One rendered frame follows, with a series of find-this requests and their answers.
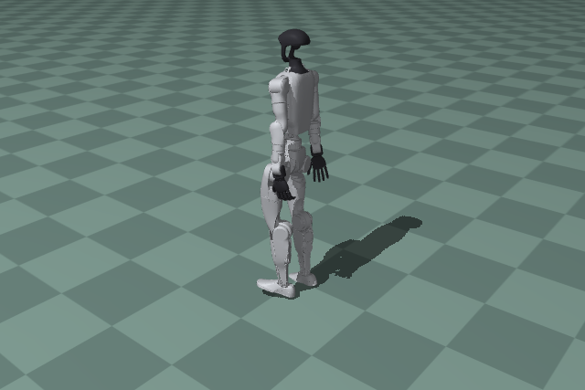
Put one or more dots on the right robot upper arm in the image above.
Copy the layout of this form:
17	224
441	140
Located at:
316	97

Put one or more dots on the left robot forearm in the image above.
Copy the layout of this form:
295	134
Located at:
278	148

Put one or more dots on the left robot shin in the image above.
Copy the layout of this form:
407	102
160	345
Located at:
281	247

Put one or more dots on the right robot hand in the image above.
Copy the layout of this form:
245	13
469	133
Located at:
318	162

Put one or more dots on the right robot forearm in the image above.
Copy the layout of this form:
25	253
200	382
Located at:
314	133

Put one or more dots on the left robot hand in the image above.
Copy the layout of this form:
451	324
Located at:
281	187

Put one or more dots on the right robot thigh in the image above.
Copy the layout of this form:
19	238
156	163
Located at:
296	183

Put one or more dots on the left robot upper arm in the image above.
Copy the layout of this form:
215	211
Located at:
278	89

